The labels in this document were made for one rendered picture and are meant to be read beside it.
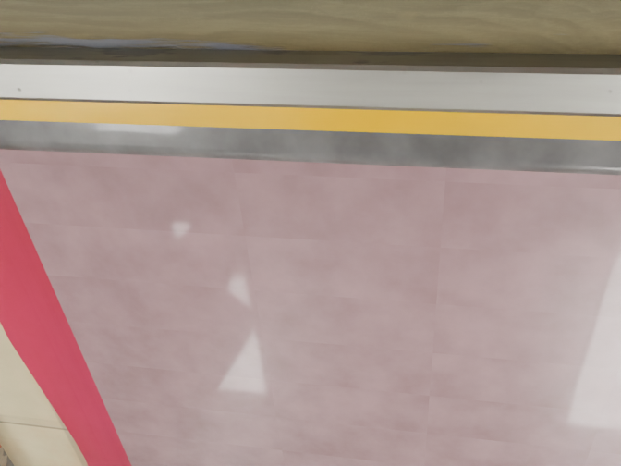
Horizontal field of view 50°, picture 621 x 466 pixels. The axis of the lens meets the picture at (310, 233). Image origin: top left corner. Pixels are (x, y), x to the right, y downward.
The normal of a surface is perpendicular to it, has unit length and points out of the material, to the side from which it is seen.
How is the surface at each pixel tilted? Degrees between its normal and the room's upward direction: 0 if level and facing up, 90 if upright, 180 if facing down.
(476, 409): 0
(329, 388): 0
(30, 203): 0
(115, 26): 11
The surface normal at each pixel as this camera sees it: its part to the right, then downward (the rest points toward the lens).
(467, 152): -0.18, 0.48
